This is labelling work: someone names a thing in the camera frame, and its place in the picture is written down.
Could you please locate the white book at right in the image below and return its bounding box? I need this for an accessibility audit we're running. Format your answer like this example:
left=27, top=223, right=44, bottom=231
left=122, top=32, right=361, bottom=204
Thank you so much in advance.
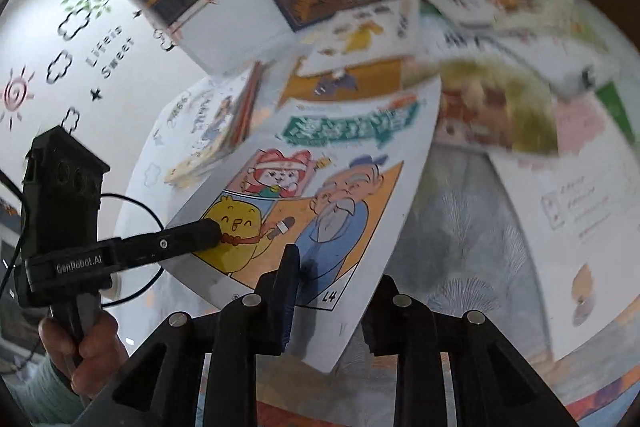
left=489, top=93, right=639, bottom=360

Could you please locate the black cable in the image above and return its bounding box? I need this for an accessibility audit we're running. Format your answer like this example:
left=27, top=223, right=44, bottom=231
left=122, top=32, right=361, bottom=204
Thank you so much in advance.
left=0, top=166, right=170, bottom=310

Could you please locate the leaning book stack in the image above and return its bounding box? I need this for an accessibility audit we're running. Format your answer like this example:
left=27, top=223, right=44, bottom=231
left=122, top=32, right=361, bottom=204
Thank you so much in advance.
left=164, top=61, right=265, bottom=187

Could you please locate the left hand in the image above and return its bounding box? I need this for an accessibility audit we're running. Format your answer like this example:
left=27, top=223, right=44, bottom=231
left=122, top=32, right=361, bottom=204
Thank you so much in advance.
left=38, top=311, right=129, bottom=399

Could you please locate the brown illustrated book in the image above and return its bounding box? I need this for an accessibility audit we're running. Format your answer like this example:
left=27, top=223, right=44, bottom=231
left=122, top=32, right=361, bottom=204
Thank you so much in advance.
left=278, top=57, right=402, bottom=107

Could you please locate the autumn forest cover book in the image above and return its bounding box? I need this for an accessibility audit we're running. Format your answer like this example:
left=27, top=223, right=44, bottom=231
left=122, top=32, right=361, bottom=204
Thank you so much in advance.
left=401, top=56, right=561, bottom=155

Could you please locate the white book with cartoon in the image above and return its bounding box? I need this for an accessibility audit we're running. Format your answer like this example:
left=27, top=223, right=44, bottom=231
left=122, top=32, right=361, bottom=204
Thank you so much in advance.
left=425, top=0, right=620, bottom=98

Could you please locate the cartoon chick comic book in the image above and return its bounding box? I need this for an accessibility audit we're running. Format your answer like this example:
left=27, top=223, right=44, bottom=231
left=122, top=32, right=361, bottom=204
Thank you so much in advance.
left=165, top=77, right=442, bottom=373

